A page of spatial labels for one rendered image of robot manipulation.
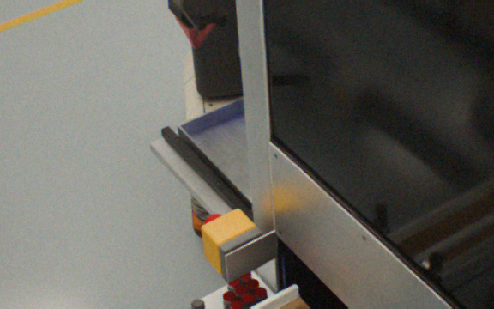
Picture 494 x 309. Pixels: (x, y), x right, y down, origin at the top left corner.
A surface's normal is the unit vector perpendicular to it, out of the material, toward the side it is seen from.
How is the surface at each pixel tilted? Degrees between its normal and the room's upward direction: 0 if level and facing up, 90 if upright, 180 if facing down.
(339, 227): 90
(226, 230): 0
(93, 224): 0
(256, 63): 90
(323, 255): 90
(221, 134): 0
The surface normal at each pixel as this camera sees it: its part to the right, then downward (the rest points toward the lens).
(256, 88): -0.84, 0.40
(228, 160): -0.07, -0.76
